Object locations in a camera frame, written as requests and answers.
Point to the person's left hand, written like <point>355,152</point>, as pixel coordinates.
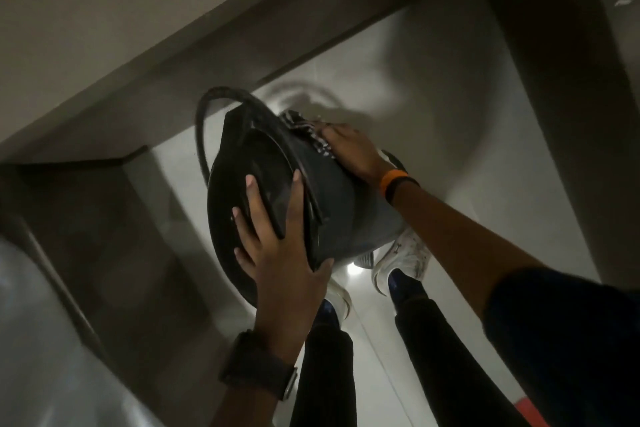
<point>282,281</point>

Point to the person's right hand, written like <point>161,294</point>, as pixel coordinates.
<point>357,151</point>

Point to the person's left middle finger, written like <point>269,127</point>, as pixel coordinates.
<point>257,204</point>

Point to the person's right fingers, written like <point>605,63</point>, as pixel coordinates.
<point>334,134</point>

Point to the person's left little finger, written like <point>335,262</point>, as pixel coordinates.
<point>243,259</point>

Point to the person's left thumb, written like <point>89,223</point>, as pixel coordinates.
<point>323,272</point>

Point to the black white checkered cloth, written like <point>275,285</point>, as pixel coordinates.
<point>305,129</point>

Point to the person's left forearm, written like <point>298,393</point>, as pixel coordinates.
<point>245,409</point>

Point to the person's right forearm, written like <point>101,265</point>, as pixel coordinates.
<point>465,246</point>

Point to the white sneaker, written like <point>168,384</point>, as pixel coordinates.
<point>405,254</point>
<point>340,299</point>

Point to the orange black wristband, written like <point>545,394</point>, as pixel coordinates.
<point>392,184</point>

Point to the black trouser leg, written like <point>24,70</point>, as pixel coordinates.
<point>325,371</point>
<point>450,366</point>

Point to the dark wristwatch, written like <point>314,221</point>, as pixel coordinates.
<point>257,366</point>

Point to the grey metal panel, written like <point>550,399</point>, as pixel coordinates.
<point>55,341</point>

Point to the dark blue sleeve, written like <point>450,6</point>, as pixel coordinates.
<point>570,346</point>

